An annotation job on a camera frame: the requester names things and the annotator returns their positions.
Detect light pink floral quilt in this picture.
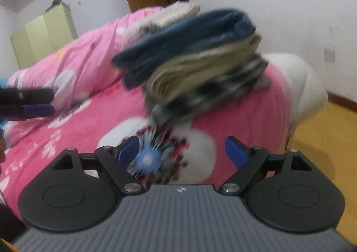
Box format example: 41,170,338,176
6,7,168,144

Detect blue denim jeans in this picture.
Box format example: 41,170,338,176
112,9,257,91

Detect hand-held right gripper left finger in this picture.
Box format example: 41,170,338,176
52,135,145,195

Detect grey folded garment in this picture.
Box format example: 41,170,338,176
249,75,273,91

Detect beige knit sweater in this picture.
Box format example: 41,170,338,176
123,1,202,45

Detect white wall socket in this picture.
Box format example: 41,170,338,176
323,46,336,63

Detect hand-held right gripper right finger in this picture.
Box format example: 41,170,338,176
219,135,313,195

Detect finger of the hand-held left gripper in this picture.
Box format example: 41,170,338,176
0,104,56,122
0,87,54,106

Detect yellow-green wardrobe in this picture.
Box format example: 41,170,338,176
10,0,79,71

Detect pink floral bedsheet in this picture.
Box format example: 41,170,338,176
0,62,293,213

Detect black-white plaid folded garment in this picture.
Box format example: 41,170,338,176
145,54,271,131

